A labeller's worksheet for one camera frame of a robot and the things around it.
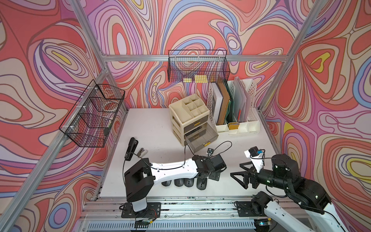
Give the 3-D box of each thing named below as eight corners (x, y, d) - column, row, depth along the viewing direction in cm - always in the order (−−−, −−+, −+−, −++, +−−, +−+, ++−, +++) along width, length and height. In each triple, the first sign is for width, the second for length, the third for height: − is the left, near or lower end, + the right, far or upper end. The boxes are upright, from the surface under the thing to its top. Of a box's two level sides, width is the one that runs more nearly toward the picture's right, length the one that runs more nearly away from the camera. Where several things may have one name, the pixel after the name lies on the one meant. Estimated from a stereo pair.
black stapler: (124, 160, 92) (122, 157, 89) (132, 140, 102) (130, 137, 99) (132, 161, 92) (129, 158, 88) (139, 141, 102) (137, 137, 98)
